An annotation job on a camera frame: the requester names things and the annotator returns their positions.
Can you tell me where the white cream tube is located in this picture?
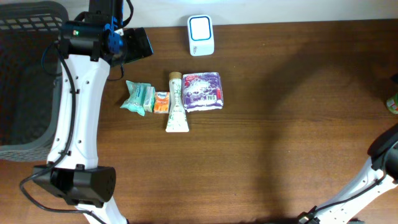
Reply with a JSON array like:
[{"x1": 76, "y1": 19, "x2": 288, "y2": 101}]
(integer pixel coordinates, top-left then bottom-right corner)
[{"x1": 165, "y1": 72, "x2": 189, "y2": 133}]

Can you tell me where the small white green packet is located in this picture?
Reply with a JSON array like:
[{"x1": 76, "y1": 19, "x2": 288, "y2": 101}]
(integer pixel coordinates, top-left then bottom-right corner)
[{"x1": 143, "y1": 86, "x2": 155, "y2": 113}]

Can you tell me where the white barcode scanner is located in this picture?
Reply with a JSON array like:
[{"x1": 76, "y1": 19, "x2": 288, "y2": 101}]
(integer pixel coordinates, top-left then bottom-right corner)
[{"x1": 187, "y1": 14, "x2": 215, "y2": 57}]

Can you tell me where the dark grey plastic basket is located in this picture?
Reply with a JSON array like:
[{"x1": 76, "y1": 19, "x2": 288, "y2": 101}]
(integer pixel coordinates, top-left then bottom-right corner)
[{"x1": 1, "y1": 1, "x2": 68, "y2": 162}]

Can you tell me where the green lid glass jar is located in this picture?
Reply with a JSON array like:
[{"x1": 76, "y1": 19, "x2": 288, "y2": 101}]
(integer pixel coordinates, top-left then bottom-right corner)
[{"x1": 386, "y1": 93, "x2": 398, "y2": 114}]

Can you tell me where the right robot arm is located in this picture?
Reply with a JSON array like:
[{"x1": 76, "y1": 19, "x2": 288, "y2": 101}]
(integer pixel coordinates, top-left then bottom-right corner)
[{"x1": 298, "y1": 125, "x2": 397, "y2": 224}]

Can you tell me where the small orange packet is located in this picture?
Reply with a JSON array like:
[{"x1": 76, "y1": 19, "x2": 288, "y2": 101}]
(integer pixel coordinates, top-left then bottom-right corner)
[{"x1": 154, "y1": 91, "x2": 170, "y2": 113}]

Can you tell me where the purple pink tissue pack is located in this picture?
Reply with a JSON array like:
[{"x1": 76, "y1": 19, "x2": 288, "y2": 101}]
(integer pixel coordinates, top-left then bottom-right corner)
[{"x1": 182, "y1": 72, "x2": 224, "y2": 113}]

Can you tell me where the teal wet wipes pack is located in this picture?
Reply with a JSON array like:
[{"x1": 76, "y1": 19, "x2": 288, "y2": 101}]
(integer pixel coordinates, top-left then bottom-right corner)
[{"x1": 120, "y1": 80, "x2": 151, "y2": 116}]

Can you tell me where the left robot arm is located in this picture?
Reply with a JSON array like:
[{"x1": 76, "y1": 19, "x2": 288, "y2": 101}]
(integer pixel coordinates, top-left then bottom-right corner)
[{"x1": 30, "y1": 0, "x2": 153, "y2": 223}]

